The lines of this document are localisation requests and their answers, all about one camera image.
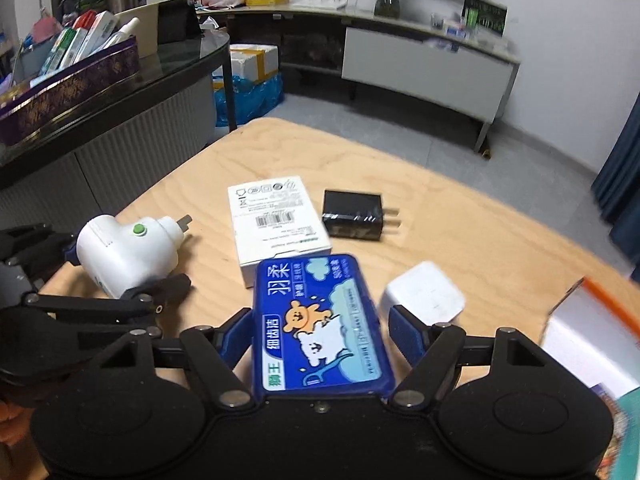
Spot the black glass side table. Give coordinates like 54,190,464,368
1,30,231,188

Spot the white yellow carton on floor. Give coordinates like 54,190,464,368
230,44,280,84

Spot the teal cardboard box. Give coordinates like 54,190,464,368
592,385,640,480

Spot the black usb wall charger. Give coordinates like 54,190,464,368
321,190,401,242

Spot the white charger packaging box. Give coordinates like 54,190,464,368
228,176,332,288

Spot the person's left hand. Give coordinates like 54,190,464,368
0,401,34,479

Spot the blue curtain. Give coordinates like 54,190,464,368
591,100,640,283

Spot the blue plastic bag on floor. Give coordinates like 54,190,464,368
213,73,284,128

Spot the purple patterned storage box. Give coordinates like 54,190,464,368
1,36,140,146

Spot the white plug-in night light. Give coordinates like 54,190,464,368
75,214,192,298

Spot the white usb wall charger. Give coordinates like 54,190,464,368
378,261,465,325

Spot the black framed sign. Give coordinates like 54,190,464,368
462,0,508,36

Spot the orange white cardboard box lid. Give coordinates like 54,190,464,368
539,278,640,399

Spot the white black tv console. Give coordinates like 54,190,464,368
198,4,521,157

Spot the blue dental floss box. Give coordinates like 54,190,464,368
253,254,395,398

